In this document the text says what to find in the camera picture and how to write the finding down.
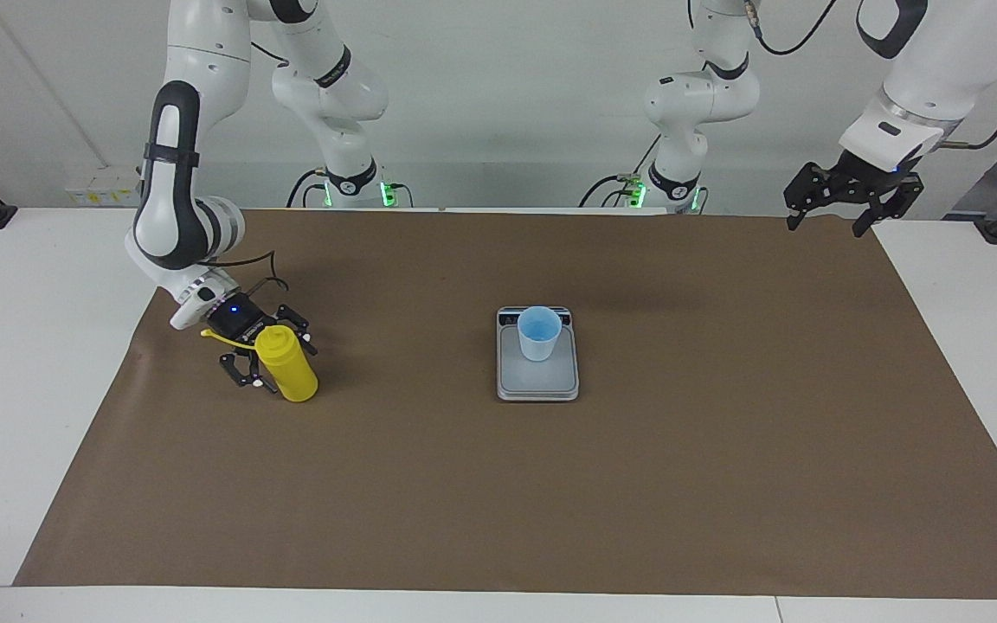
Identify black right base cables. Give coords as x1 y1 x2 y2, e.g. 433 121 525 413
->
286 169 415 209

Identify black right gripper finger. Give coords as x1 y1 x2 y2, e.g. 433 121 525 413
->
273 305 318 357
220 350 279 393

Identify light blue plastic cup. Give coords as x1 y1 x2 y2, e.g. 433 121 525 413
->
517 305 563 363

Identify silver digital kitchen scale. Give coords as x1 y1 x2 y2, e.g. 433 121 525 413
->
496 305 581 403

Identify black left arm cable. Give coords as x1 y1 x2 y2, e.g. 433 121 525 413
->
745 0 997 150

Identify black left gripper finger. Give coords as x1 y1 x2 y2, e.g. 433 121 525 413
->
852 176 925 239
782 163 841 232

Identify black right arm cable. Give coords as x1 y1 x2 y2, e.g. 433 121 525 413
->
204 249 288 292

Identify black left base cables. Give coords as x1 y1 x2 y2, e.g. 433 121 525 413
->
579 138 664 209

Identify black base cables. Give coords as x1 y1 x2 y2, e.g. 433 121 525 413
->
579 138 664 209
286 169 415 209

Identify white wall socket box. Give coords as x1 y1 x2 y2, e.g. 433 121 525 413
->
64 167 146 207

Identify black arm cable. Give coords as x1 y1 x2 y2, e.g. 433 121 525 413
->
204 249 288 292
745 0 997 150

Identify yellow squeeze bottle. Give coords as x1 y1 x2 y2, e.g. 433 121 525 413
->
200 324 320 403

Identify brown table mat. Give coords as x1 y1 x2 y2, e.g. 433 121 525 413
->
12 208 997 600

